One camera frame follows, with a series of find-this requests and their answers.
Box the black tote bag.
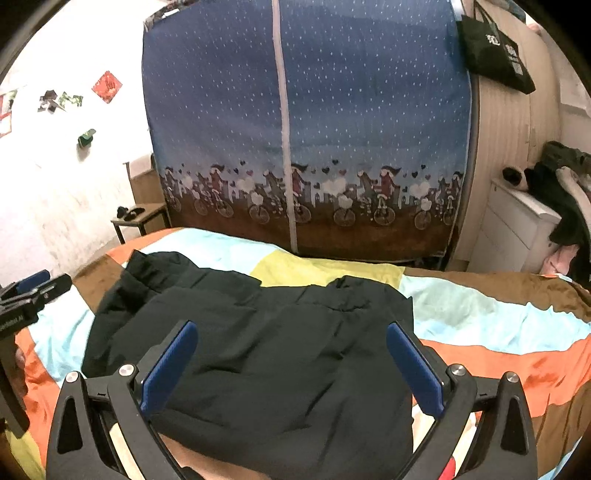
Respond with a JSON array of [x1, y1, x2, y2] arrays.
[[456, 1, 536, 95]]

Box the white drawer cabinet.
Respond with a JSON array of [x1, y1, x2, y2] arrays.
[[467, 179, 561, 273]]

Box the tall wooden wardrobe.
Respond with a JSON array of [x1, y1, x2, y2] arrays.
[[452, 1, 561, 268]]

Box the dark green padded coat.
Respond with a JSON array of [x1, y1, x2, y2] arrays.
[[82, 252, 414, 479]]

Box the pile of clothes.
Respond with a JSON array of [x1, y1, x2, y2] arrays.
[[502, 141, 590, 288]]

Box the blue fabric wardrobe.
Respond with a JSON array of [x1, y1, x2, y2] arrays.
[[141, 1, 472, 262]]

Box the colourful patchwork bed cover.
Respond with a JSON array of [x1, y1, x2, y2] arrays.
[[1, 228, 590, 479]]

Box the left hand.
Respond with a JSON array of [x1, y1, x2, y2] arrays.
[[11, 347, 28, 398]]

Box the green wall hook ornament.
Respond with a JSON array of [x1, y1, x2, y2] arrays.
[[77, 129, 96, 149]]

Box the small wooden side table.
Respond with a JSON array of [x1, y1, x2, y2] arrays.
[[111, 203, 171, 245]]

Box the black items on table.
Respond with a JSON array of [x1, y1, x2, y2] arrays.
[[116, 206, 145, 222]]

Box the red paper wall decoration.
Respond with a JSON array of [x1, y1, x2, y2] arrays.
[[92, 71, 122, 104]]

